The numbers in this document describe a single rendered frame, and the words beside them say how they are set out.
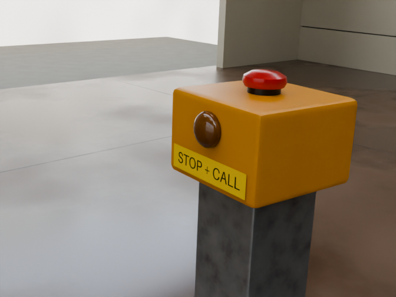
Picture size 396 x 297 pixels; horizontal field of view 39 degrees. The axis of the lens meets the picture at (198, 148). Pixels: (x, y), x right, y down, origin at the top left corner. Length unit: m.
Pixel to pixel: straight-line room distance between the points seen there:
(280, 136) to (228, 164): 0.05
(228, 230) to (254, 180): 0.09
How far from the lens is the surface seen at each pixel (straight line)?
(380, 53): 8.03
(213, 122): 0.46
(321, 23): 8.51
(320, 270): 2.50
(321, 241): 2.76
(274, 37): 8.30
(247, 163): 0.45
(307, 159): 0.48
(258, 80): 0.49
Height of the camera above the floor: 1.18
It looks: 17 degrees down
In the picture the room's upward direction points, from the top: 2 degrees clockwise
